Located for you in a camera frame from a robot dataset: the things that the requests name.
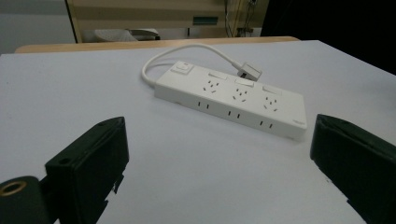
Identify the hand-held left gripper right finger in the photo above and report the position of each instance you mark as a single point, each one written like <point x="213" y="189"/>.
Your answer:
<point x="358" y="161"/>

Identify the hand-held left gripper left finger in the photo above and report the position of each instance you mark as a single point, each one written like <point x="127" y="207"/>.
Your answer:
<point x="90" y="161"/>

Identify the white power strip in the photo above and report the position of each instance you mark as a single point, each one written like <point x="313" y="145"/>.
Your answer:
<point x="232" y="99"/>

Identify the white cloth bundle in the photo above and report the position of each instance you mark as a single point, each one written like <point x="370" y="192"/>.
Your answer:
<point x="124" y="34"/>

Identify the white power plug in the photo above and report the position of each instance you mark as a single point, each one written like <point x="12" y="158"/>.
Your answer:
<point x="250" y="72"/>

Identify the beige wooden cabinet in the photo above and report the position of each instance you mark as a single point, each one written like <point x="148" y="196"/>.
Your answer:
<point x="149" y="15"/>

